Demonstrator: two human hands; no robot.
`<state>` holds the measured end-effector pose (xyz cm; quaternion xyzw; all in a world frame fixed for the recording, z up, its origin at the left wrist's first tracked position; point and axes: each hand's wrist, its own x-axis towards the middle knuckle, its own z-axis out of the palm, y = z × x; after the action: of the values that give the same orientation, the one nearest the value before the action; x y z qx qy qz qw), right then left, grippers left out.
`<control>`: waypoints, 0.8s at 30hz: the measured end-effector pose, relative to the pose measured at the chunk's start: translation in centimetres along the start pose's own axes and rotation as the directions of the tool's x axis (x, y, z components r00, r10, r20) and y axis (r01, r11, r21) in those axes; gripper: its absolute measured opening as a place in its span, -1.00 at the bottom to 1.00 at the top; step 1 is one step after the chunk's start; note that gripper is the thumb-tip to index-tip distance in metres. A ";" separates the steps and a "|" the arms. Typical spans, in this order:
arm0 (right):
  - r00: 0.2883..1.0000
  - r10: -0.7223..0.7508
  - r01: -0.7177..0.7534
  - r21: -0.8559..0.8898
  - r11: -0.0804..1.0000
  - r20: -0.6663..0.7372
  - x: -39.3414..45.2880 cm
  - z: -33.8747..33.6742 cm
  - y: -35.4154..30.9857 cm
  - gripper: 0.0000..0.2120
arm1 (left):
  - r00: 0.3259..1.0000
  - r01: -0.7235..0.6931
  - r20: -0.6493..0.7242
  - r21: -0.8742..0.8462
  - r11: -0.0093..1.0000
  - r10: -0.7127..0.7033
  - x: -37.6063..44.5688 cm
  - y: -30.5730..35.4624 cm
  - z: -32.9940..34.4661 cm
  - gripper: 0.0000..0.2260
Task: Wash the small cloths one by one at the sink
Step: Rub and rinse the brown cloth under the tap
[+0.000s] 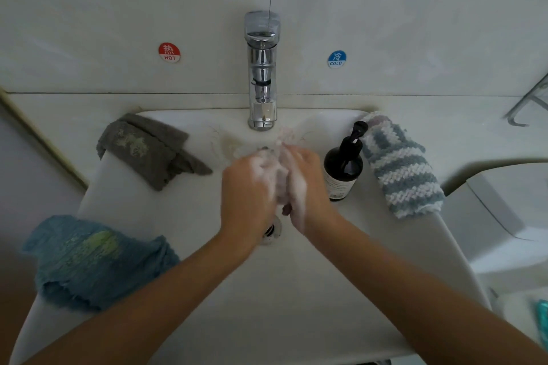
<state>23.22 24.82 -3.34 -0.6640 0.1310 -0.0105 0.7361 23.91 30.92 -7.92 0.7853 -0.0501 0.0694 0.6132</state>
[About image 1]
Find gray patterned trousers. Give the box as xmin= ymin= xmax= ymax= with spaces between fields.
xmin=351 ymin=358 xmax=425 ymax=365

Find person's left forearm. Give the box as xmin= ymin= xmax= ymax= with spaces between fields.
xmin=26 ymin=228 xmax=258 ymax=365

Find chrome faucet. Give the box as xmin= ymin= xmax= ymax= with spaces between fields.
xmin=244 ymin=10 xmax=282 ymax=131

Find blue stained cloth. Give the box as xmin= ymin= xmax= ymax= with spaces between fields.
xmin=21 ymin=215 xmax=182 ymax=311

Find white ceramic sink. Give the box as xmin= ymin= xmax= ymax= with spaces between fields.
xmin=9 ymin=108 xmax=491 ymax=365

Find red round sticker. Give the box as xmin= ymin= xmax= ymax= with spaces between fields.
xmin=158 ymin=42 xmax=183 ymax=64

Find white toilet lid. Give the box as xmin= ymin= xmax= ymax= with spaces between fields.
xmin=498 ymin=287 xmax=548 ymax=353

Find teal tube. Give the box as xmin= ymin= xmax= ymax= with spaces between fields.
xmin=535 ymin=299 xmax=548 ymax=344

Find pink white striped cloth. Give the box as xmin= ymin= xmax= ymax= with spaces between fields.
xmin=361 ymin=111 xmax=395 ymax=127

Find white toilet tank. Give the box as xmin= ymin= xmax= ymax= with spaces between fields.
xmin=442 ymin=164 xmax=548 ymax=289

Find black pump soap bottle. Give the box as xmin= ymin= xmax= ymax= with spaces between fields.
xmin=323 ymin=121 xmax=369 ymax=202

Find person's right hand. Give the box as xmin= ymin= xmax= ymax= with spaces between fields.
xmin=281 ymin=143 xmax=344 ymax=244

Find person's left hand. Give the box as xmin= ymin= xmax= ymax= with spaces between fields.
xmin=219 ymin=151 xmax=288 ymax=250

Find metal wall shelf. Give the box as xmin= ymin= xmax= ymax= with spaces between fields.
xmin=507 ymin=74 xmax=548 ymax=127

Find person's right forearm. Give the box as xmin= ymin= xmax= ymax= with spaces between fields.
xmin=310 ymin=217 xmax=548 ymax=365

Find blue round sticker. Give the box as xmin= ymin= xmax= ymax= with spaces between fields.
xmin=327 ymin=50 xmax=349 ymax=69

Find metal sink drain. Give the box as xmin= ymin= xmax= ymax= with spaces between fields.
xmin=259 ymin=217 xmax=284 ymax=246

